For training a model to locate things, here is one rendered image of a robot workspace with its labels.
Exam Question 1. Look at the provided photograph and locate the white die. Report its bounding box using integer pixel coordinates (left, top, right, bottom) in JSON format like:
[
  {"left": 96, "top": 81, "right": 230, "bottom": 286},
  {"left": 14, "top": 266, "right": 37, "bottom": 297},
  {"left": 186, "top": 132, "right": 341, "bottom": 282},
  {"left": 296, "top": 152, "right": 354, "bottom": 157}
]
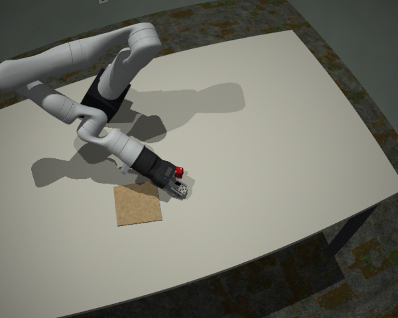
[{"left": 177, "top": 185, "right": 188, "bottom": 195}]

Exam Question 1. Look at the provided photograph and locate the tan mat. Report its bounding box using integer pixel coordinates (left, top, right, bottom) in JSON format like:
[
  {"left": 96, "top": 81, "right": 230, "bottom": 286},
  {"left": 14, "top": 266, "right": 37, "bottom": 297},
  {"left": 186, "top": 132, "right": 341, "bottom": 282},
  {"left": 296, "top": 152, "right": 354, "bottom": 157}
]
[{"left": 113, "top": 181, "right": 162, "bottom": 226}]

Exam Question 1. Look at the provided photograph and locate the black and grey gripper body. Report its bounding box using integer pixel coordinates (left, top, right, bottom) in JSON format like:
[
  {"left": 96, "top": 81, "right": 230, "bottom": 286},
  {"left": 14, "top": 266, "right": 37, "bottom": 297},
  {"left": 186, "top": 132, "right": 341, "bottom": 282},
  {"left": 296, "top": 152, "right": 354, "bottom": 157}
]
[{"left": 118, "top": 138, "right": 176, "bottom": 189}]

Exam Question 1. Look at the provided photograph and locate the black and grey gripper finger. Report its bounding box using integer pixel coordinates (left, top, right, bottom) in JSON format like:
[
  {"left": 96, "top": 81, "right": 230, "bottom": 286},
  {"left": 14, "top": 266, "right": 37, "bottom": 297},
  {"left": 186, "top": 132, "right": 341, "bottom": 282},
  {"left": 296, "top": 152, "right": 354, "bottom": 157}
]
[
  {"left": 164, "top": 181, "right": 183, "bottom": 198},
  {"left": 170, "top": 172, "right": 187, "bottom": 187}
]

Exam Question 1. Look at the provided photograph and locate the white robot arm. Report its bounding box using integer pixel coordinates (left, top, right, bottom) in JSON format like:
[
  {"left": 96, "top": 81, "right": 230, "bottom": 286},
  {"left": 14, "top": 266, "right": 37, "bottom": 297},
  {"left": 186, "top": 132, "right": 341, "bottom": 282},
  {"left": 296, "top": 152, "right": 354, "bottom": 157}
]
[{"left": 0, "top": 23, "right": 162, "bottom": 157}]

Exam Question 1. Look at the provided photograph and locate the red die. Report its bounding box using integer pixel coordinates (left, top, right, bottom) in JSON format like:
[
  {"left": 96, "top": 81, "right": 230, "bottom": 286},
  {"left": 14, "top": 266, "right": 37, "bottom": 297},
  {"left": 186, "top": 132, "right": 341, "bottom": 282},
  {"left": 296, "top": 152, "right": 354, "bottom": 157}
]
[{"left": 174, "top": 166, "right": 184, "bottom": 178}]

